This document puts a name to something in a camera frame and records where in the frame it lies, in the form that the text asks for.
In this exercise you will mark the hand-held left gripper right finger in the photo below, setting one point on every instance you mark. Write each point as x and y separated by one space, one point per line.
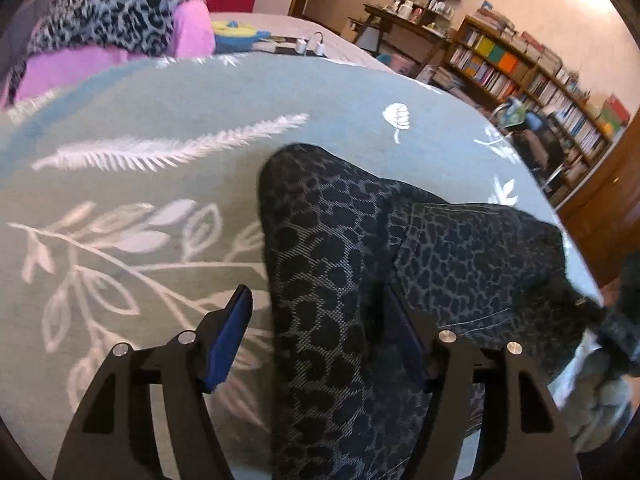
407 335

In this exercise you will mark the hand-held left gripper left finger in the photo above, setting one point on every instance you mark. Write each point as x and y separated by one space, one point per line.
227 340

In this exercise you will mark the dark leopard print pants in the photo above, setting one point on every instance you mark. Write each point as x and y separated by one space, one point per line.
350 285

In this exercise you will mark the person's right hand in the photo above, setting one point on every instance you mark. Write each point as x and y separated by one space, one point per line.
602 400

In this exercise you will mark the brown wooden door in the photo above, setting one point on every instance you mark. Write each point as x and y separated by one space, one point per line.
607 195

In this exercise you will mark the light blue leaf print blanket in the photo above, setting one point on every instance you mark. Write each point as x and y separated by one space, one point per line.
150 185

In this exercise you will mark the black chair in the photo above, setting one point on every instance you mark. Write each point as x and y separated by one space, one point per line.
537 142

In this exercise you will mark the wooden bookshelf with books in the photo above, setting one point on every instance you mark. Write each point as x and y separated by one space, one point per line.
540 85

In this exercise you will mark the white charger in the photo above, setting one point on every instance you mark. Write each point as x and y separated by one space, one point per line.
301 45
318 45

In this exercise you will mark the yellow and blue toy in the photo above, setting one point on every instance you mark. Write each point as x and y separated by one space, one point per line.
237 35

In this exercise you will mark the grey bed sheet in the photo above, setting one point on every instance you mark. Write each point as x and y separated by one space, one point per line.
330 35

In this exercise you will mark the wooden desk with shelf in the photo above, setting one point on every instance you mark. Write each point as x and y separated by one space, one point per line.
405 15

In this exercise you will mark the leopard print pink cloth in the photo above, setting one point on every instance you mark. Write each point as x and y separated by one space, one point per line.
110 15

